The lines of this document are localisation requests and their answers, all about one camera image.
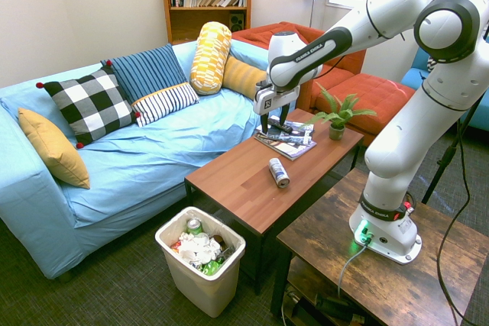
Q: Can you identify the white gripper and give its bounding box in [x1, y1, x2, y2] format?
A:
[252, 79, 300, 135]

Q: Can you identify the silver drink can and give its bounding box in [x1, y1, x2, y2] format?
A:
[267, 157, 291, 189]

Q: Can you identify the green can in trash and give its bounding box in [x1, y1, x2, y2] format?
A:
[186, 218, 204, 236]

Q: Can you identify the white plastic trash bin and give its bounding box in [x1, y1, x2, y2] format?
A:
[154, 205, 247, 318]

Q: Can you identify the black remote control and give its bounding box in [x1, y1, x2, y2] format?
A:
[267, 117, 294, 134]

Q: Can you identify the stack of magazines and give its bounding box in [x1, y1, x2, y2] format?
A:
[253, 119, 318, 162]

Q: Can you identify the yellow striped pillow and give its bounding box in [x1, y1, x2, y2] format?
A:
[222, 55, 267, 101]

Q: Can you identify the wooden coffee table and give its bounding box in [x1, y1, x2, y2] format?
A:
[184, 108, 365, 295]

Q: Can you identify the small potted fern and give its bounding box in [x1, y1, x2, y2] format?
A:
[303, 82, 378, 141]

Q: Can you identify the orange armchair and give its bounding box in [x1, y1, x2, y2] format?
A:
[231, 21, 367, 111]

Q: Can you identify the yellow patterned bolster pillow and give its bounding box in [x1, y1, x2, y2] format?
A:
[189, 21, 233, 95]

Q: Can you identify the orange ottoman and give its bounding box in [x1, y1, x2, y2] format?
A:
[311, 73, 416, 147]

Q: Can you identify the small black speaker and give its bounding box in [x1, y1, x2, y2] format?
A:
[228, 12, 245, 32]

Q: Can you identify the white navy striped pillow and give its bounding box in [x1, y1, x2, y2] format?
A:
[131, 81, 200, 128]

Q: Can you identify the wooden bookshelf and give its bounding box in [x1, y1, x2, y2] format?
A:
[157, 0, 256, 46]

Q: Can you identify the blue striped pillow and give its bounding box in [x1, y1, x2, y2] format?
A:
[100, 43, 188, 105]

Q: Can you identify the crumpled white paper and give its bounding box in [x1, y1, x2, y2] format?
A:
[177, 231, 222, 266]

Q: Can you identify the light blue sofa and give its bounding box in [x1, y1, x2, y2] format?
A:
[0, 37, 297, 284]

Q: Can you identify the rustic dark wooden table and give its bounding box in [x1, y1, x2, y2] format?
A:
[270, 167, 489, 326]

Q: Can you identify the blue chair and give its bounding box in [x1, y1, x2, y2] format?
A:
[400, 35, 489, 133]

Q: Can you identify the black white checkered pillow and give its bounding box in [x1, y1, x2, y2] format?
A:
[35, 67, 142, 150]

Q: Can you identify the mustard yellow square pillow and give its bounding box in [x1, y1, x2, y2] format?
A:
[18, 107, 92, 190]

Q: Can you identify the grey base cable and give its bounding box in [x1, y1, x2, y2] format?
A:
[337, 242, 368, 299]

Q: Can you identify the black camera stand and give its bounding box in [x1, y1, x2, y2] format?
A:
[420, 95, 485, 205]

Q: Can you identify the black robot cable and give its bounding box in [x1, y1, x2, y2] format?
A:
[430, 0, 489, 326]

